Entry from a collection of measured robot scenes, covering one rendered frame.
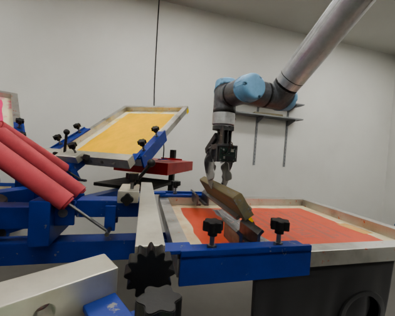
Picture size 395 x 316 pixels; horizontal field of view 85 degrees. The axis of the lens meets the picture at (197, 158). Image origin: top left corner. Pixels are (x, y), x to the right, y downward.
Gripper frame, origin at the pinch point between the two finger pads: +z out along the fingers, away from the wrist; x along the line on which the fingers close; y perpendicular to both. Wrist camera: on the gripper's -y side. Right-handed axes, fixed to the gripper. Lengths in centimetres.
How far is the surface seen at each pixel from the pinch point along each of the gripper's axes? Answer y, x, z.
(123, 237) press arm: 1.2, -29.8, 17.3
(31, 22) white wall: -200, -150, -136
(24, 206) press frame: 2, -56, 7
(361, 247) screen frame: 29.0, 29.0, 10.2
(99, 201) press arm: 3.2, -37.0, 5.4
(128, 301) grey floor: -99, -31, 110
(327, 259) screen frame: 29.3, 18.6, 12.5
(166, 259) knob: 38.0, -20.8, 5.5
